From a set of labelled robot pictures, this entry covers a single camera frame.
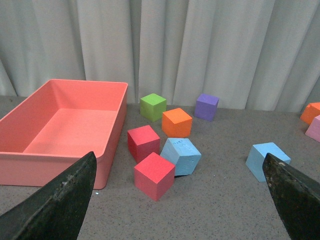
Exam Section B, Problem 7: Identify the salmon pink plastic bin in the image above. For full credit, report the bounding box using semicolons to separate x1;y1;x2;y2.
0;79;128;190

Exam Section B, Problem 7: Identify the green foam cube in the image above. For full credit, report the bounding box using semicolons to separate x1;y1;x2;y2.
140;93;167;122

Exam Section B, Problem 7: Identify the grey curtain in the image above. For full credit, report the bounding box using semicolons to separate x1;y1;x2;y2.
0;0;320;112

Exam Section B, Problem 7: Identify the orange foam cube behind bin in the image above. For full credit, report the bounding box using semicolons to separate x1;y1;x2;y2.
300;102;320;125

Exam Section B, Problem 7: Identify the light blue foam cube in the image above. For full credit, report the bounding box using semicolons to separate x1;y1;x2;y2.
160;137;202;176
245;142;291;182

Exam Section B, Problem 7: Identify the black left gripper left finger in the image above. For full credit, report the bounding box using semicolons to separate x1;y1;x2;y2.
0;151;97;240

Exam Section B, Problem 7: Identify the pink foam cube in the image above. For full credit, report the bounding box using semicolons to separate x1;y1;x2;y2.
305;115;320;142

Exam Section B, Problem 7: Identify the purple foam cube far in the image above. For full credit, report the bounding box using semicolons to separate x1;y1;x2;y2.
194;93;220;122

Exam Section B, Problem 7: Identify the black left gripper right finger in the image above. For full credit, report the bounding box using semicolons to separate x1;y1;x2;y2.
262;153;320;240

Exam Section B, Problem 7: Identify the red foam cube back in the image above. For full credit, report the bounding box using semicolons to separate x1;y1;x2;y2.
127;125;161;164

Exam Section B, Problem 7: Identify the red foam cube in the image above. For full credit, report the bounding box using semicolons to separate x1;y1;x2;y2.
133;152;176;201
127;125;161;164

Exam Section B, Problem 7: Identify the orange foam cube left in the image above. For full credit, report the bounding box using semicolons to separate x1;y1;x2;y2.
161;108;193;138

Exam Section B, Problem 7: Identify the red foam cube front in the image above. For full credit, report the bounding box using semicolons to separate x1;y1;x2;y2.
133;152;176;201

